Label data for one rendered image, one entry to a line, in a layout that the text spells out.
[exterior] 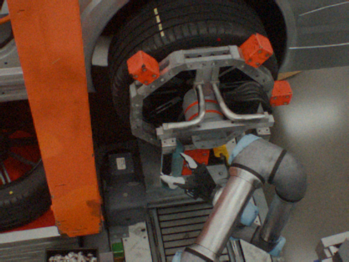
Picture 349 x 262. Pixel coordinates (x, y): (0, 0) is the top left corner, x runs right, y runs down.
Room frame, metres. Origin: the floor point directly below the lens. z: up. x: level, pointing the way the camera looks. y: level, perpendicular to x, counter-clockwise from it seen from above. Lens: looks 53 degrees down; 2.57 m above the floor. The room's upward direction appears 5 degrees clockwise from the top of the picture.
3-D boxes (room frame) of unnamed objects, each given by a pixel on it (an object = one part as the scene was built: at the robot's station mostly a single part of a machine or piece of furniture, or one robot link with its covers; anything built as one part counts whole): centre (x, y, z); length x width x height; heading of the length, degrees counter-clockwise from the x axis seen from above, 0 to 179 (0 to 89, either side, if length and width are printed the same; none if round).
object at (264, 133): (1.27, -0.31, 0.93); 0.09 x 0.05 x 0.05; 14
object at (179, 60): (1.43, -0.10, 0.85); 0.54 x 0.07 x 0.54; 104
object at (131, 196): (1.39, 0.21, 0.26); 0.42 x 0.18 x 0.35; 14
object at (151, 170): (1.60, -0.06, 0.32); 0.40 x 0.30 x 0.28; 104
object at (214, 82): (1.34, -0.22, 1.03); 0.19 x 0.18 x 0.11; 14
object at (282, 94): (1.51, -0.40, 0.85); 0.09 x 0.08 x 0.07; 104
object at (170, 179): (1.09, -0.02, 0.81); 0.09 x 0.03 x 0.06; 89
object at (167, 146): (1.19, 0.02, 0.93); 0.09 x 0.05 x 0.05; 14
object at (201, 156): (1.47, -0.09, 0.48); 0.16 x 0.12 x 0.17; 14
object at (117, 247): (0.89, 0.16, 0.64); 0.04 x 0.04 x 0.04; 14
